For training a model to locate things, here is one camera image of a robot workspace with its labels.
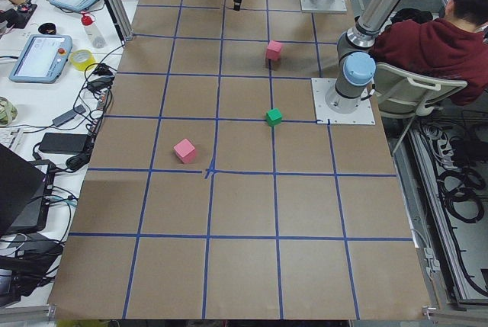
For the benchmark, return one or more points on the red cap squeeze bottle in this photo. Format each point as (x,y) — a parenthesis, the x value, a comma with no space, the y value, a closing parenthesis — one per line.
(92,31)

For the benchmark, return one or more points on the white chair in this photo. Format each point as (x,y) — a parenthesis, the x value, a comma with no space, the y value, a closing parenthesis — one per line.
(400,94)

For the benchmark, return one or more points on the teach pendant near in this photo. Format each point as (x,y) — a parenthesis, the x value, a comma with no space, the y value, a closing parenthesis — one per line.
(42,59)

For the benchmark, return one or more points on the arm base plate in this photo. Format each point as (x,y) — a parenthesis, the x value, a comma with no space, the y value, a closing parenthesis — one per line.
(323,6)
(333,109)

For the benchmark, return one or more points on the black laptop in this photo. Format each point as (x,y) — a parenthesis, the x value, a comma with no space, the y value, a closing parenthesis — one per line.
(25,188)

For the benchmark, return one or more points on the pink cube far side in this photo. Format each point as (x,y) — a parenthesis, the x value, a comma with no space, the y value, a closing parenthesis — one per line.
(185,151)

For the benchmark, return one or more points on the pink cube near base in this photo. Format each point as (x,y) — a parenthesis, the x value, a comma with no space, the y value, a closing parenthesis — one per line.
(273,50)

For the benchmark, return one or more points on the green cube near base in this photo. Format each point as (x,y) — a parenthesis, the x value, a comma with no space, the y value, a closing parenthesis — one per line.
(273,117)

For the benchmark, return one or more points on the black power adapter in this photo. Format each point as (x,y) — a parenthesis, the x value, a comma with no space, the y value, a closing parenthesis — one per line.
(63,143)

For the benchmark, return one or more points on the person in red hoodie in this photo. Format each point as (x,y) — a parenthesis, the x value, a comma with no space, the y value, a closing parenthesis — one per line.
(449,47)

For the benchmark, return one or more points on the yellow tape roll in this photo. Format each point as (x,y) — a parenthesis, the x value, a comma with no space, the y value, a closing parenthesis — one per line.
(82,60)

